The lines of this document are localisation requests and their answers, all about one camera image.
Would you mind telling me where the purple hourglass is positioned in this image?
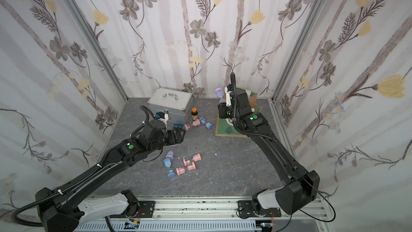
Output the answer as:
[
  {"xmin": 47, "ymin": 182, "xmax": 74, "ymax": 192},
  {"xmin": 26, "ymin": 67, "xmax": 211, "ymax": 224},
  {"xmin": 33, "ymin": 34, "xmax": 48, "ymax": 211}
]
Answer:
[
  {"xmin": 215, "ymin": 88, "xmax": 225, "ymax": 103},
  {"xmin": 165, "ymin": 151, "xmax": 174, "ymax": 160}
]

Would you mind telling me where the green burlap canvas bag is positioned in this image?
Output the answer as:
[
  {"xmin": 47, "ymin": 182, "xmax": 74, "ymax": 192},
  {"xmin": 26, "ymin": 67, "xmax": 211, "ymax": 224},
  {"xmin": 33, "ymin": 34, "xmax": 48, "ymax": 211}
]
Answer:
[{"xmin": 215, "ymin": 90, "xmax": 263, "ymax": 138}]

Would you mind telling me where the blue hourglass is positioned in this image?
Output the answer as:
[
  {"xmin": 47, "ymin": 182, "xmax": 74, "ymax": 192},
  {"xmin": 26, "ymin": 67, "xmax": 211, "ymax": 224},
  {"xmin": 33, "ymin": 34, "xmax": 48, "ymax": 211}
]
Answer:
[
  {"xmin": 167, "ymin": 170, "xmax": 176, "ymax": 179},
  {"xmin": 199, "ymin": 117, "xmax": 214, "ymax": 130}
]

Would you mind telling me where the pink hourglass small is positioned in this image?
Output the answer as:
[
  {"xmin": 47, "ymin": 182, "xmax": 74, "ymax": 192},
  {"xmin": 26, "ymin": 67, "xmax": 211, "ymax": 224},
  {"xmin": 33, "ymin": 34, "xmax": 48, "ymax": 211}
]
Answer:
[{"xmin": 192, "ymin": 153, "xmax": 202, "ymax": 162}]

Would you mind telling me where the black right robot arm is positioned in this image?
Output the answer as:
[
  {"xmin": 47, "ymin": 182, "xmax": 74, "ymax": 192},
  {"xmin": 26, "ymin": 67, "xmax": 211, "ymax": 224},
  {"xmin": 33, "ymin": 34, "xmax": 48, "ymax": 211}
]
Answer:
[{"xmin": 218, "ymin": 73, "xmax": 325, "ymax": 221}]

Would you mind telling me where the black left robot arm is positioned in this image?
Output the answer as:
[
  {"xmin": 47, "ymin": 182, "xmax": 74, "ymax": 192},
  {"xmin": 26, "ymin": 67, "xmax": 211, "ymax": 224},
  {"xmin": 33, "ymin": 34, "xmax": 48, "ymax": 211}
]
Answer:
[{"xmin": 11, "ymin": 105, "xmax": 186, "ymax": 232}]

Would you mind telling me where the purple hourglass standing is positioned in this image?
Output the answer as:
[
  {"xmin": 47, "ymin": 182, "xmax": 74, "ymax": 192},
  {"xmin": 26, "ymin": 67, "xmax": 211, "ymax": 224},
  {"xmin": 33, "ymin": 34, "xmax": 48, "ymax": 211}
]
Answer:
[{"xmin": 165, "ymin": 151, "xmax": 174, "ymax": 160}]

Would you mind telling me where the blue hourglass number 30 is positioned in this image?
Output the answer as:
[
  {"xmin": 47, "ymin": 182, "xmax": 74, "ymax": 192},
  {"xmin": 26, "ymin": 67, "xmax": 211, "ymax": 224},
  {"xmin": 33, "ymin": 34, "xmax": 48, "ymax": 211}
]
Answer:
[{"xmin": 163, "ymin": 158, "xmax": 172, "ymax": 168}]

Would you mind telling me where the blue hourglass front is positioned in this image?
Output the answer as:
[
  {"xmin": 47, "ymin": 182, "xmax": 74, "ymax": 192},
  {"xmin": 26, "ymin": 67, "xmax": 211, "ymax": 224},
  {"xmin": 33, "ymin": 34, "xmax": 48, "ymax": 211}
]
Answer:
[{"xmin": 167, "ymin": 170, "xmax": 176, "ymax": 179}]

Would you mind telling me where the pink hourglass upper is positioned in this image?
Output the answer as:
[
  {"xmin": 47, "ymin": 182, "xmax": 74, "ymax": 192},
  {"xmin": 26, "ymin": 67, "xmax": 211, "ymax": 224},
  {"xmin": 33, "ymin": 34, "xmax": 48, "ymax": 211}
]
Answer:
[{"xmin": 183, "ymin": 119, "xmax": 201, "ymax": 131}]

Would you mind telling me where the pink hourglass number 15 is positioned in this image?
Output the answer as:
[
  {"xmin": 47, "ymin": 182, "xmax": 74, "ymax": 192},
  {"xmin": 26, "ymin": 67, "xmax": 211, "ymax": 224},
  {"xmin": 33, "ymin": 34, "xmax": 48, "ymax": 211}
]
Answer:
[{"xmin": 176, "ymin": 167, "xmax": 186, "ymax": 176}]

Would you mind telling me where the pink hourglass lower pair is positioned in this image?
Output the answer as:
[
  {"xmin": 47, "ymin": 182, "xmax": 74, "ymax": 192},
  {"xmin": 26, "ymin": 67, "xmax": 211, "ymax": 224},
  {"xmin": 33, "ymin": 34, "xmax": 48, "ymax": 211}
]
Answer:
[{"xmin": 183, "ymin": 159, "xmax": 196, "ymax": 171}]

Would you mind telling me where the teal pill box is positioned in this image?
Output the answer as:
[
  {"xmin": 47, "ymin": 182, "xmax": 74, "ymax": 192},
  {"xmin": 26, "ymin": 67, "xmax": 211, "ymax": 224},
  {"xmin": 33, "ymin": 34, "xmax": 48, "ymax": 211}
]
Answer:
[{"xmin": 173, "ymin": 124, "xmax": 184, "ymax": 130}]

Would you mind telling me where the silver aluminium case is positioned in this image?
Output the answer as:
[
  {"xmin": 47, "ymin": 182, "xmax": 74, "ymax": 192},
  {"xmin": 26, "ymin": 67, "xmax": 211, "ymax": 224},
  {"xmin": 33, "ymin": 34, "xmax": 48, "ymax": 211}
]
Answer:
[{"xmin": 148, "ymin": 88, "xmax": 194, "ymax": 124}]

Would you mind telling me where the brown bottle orange cap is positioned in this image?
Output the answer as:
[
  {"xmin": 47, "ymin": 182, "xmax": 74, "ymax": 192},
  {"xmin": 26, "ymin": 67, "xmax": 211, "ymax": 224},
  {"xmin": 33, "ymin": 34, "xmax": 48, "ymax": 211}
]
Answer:
[{"xmin": 191, "ymin": 107, "xmax": 198, "ymax": 121}]

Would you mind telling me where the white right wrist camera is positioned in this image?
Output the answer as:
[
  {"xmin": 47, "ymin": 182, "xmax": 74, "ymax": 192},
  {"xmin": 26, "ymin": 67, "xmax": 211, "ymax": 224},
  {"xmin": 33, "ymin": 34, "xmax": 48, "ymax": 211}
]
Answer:
[{"xmin": 224, "ymin": 85, "xmax": 232, "ymax": 107}]

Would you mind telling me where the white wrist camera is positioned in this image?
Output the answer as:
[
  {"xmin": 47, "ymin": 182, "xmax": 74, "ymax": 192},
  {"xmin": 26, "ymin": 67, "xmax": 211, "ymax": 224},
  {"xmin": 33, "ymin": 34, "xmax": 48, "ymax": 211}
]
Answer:
[
  {"xmin": 155, "ymin": 112, "xmax": 169, "ymax": 125},
  {"xmin": 224, "ymin": 85, "xmax": 232, "ymax": 107}
]

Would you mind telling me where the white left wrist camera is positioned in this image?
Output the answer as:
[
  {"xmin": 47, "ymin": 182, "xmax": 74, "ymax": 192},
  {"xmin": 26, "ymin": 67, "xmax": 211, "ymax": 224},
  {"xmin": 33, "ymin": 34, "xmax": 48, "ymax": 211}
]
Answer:
[{"xmin": 155, "ymin": 112, "xmax": 169, "ymax": 125}]

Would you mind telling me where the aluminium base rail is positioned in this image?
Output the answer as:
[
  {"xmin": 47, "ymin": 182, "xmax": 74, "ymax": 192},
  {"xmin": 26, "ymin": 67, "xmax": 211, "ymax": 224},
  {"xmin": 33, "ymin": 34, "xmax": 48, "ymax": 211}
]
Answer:
[{"xmin": 77, "ymin": 196, "xmax": 333, "ymax": 232}]

